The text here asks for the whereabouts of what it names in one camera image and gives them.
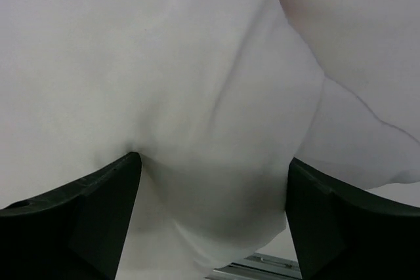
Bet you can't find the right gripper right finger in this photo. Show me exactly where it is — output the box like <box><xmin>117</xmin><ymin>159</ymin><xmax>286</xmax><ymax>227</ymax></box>
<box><xmin>285</xmin><ymin>159</ymin><xmax>419</xmax><ymax>279</ymax></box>

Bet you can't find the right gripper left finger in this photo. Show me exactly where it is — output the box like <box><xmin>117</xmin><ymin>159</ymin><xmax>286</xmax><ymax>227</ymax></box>
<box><xmin>1</xmin><ymin>153</ymin><xmax>142</xmax><ymax>279</ymax></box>

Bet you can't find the white pillow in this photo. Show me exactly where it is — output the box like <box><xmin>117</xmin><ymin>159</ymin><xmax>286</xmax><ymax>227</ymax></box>
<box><xmin>1</xmin><ymin>0</ymin><xmax>419</xmax><ymax>279</ymax></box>

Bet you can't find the aluminium frame rail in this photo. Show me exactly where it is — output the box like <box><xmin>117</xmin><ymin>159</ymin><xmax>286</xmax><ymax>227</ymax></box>
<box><xmin>206</xmin><ymin>253</ymin><xmax>302</xmax><ymax>280</ymax></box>

